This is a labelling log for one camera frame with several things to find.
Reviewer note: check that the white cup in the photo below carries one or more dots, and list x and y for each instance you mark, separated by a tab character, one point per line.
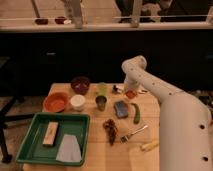
77	102

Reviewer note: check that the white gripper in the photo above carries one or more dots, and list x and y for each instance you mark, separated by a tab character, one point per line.
131	83

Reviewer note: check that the silver fork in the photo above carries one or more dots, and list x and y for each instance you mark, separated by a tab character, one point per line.
127	137

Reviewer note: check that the green chili pepper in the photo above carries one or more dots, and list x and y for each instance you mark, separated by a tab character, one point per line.
137	113

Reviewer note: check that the green plastic tray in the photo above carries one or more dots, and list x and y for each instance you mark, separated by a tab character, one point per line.
32	150

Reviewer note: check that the black chair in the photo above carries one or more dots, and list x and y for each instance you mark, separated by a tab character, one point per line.
13	87

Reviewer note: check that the wooden block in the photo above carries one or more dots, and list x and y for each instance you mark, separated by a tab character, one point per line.
50	134

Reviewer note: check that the orange bowl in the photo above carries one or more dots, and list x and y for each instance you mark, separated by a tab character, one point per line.
55	102

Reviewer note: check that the grey cloth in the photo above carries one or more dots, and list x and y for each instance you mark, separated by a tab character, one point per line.
69	150

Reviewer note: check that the green plastic cup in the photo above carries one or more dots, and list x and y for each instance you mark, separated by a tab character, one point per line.
101	88

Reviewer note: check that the blue sponge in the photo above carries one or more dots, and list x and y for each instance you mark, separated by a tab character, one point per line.
121	109

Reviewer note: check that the purple bowl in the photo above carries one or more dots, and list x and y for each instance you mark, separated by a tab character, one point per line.
80	85

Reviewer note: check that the white handled brush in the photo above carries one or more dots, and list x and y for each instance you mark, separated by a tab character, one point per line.
119	90

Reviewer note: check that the red apple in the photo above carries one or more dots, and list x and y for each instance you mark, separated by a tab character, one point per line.
130	94

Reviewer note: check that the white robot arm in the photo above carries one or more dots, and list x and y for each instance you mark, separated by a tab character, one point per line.
184	120

